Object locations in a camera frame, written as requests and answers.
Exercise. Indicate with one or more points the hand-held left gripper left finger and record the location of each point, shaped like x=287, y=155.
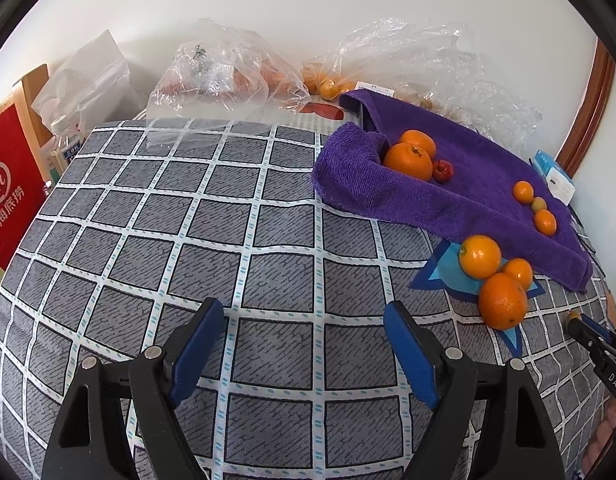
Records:
x=195, y=350

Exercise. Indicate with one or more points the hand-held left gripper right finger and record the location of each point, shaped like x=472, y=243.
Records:
x=413, y=355

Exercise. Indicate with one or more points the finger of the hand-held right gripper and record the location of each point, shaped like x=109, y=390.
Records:
x=595, y=331

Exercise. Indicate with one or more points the small orange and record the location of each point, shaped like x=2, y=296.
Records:
x=523, y=192
x=545, y=223
x=519, y=271

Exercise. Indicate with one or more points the large orange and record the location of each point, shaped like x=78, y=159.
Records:
x=503, y=301
x=479, y=255
x=419, y=140
x=408, y=161

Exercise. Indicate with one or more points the small green fruit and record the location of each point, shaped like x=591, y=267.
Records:
x=538, y=204

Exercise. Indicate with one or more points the purple towel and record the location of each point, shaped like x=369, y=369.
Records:
x=478, y=195

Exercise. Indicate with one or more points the small red fruit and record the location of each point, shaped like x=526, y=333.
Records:
x=443, y=171

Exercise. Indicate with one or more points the person's right hand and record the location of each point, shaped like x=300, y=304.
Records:
x=604, y=432

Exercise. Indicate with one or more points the grey checked tablecloth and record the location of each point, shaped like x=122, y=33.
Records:
x=268, y=270

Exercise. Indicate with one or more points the blue and white tissue pack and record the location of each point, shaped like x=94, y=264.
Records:
x=558, y=180

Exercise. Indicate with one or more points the clear plastic bottle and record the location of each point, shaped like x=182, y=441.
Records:
x=67, y=147

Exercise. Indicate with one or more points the clear plastic bag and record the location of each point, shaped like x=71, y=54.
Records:
x=212, y=85
x=493, y=105
x=388, y=55

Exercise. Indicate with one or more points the red paper bag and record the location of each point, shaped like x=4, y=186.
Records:
x=12, y=170

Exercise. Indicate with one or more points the red packet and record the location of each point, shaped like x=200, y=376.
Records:
x=322, y=109

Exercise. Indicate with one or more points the bag of oranges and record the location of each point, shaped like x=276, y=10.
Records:
x=275, y=77

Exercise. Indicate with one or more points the pile of bagged oranges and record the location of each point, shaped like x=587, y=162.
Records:
x=328, y=82

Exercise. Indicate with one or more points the white plastic bag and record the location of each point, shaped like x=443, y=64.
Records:
x=87, y=80

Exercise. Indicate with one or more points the wooden board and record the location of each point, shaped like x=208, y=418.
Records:
x=32, y=85

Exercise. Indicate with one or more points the brown wooden door frame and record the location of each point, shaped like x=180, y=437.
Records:
x=590, y=110

